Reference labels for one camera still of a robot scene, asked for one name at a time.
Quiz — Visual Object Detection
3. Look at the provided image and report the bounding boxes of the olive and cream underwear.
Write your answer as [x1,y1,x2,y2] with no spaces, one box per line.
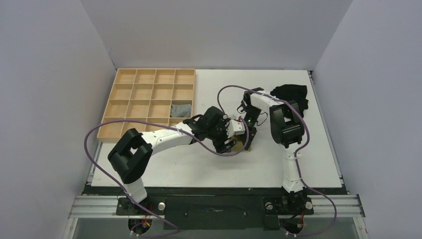
[231,135,253,152]

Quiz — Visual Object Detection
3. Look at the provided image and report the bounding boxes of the rolled striped grey underwear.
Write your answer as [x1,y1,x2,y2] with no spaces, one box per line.
[170,104,192,118]

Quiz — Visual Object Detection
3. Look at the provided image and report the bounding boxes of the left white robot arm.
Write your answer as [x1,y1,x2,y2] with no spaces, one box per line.
[107,107,247,214]

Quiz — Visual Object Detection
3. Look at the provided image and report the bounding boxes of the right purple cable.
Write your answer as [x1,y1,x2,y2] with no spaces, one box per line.
[216,85,337,238]

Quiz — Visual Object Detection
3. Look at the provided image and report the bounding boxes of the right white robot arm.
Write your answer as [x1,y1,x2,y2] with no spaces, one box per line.
[239,88,305,193]

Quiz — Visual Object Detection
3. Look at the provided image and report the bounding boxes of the black underwear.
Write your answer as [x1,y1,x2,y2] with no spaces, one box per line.
[270,84,309,117]

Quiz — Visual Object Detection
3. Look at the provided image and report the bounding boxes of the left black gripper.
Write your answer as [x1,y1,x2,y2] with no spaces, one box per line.
[207,119,236,153]

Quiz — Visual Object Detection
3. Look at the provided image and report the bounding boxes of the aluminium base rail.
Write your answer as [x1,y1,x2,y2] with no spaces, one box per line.
[63,186,368,239]

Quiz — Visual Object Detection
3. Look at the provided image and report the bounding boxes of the wooden compartment tray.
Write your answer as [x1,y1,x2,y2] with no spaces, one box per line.
[97,68,196,142]

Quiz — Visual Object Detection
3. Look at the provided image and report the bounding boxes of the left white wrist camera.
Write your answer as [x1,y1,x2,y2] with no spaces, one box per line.
[226,119,245,138]

